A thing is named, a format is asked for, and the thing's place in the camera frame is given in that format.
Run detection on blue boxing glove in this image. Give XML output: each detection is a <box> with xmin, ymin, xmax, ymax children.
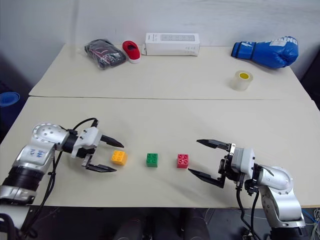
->
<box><xmin>230</xmin><ymin>35</ymin><xmax>300</xmax><ymax>70</ymax></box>

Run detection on blue round lid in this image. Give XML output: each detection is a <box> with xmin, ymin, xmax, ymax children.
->
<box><xmin>0</xmin><ymin>91</ymin><xmax>21</xmax><ymax>108</ymax></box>

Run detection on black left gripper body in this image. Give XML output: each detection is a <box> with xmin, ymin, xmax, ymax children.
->
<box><xmin>76</xmin><ymin>146</ymin><xmax>97</xmax><ymax>159</ymax></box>

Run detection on yellow toy brick cube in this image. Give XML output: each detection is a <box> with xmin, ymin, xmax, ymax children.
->
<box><xmin>110</xmin><ymin>150</ymin><xmax>129</xmax><ymax>167</ymax></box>

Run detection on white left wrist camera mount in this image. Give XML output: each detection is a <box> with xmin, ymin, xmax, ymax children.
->
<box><xmin>71</xmin><ymin>126</ymin><xmax>103</xmax><ymax>159</ymax></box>

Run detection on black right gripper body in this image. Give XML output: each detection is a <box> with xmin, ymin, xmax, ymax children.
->
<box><xmin>218</xmin><ymin>149</ymin><xmax>245</xmax><ymax>186</ymax></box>

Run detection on black item in plastic bag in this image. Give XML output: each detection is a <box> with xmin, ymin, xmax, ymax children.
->
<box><xmin>83</xmin><ymin>38</ymin><xmax>128</xmax><ymax>71</ymax></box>

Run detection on red slip-on shoe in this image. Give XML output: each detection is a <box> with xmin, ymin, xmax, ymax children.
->
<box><xmin>121</xmin><ymin>40</ymin><xmax>142</xmax><ymax>65</ymax></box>

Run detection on blue floor cable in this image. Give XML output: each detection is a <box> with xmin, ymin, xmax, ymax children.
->
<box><xmin>301</xmin><ymin>208</ymin><xmax>316</xmax><ymax>227</ymax></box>

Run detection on white cardboard box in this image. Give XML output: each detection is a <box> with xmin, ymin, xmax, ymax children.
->
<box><xmin>141</xmin><ymin>32</ymin><xmax>201</xmax><ymax>57</ymax></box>

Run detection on clear tape roll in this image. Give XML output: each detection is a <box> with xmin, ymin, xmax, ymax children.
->
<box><xmin>229</xmin><ymin>70</ymin><xmax>254</xmax><ymax>92</ymax></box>

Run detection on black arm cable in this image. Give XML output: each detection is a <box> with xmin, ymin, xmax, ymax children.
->
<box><xmin>19</xmin><ymin>117</ymin><xmax>100</xmax><ymax>238</ymax></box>
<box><xmin>234</xmin><ymin>179</ymin><xmax>262</xmax><ymax>240</ymax></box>

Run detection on dark rounded shape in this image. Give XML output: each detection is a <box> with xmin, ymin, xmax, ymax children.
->
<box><xmin>174</xmin><ymin>209</ymin><xmax>211</xmax><ymax>240</ymax></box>

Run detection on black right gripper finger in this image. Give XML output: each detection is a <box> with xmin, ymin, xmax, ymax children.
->
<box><xmin>187</xmin><ymin>168</ymin><xmax>226</xmax><ymax>189</ymax></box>
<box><xmin>196</xmin><ymin>138</ymin><xmax>232</xmax><ymax>152</ymax></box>

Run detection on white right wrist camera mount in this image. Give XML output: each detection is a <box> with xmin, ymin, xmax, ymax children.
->
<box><xmin>230</xmin><ymin>147</ymin><xmax>256</xmax><ymax>176</ymax></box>

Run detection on red toy brick cube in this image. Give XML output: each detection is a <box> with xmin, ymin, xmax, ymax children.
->
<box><xmin>176</xmin><ymin>153</ymin><xmax>190</xmax><ymax>169</ymax></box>

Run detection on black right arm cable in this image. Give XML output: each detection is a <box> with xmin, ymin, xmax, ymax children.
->
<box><xmin>234</xmin><ymin>179</ymin><xmax>262</xmax><ymax>240</ymax></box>

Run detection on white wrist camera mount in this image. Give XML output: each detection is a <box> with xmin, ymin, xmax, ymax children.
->
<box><xmin>230</xmin><ymin>147</ymin><xmax>256</xmax><ymax>176</ymax></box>
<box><xmin>71</xmin><ymin>126</ymin><xmax>103</xmax><ymax>159</ymax></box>

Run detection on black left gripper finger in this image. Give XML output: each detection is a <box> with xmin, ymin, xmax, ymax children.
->
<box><xmin>80</xmin><ymin>155</ymin><xmax>118</xmax><ymax>174</ymax></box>
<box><xmin>100</xmin><ymin>134</ymin><xmax>125</xmax><ymax>149</ymax></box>

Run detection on white floor cable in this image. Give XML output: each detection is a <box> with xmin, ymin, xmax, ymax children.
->
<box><xmin>306</xmin><ymin>207</ymin><xmax>320</xmax><ymax>240</ymax></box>

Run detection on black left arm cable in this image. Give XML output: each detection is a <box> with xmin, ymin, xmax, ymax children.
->
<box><xmin>19</xmin><ymin>117</ymin><xmax>100</xmax><ymax>238</ymax></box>

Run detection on green toy brick cube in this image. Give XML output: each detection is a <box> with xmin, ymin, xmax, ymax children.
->
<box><xmin>145</xmin><ymin>152</ymin><xmax>159</xmax><ymax>169</ymax></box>

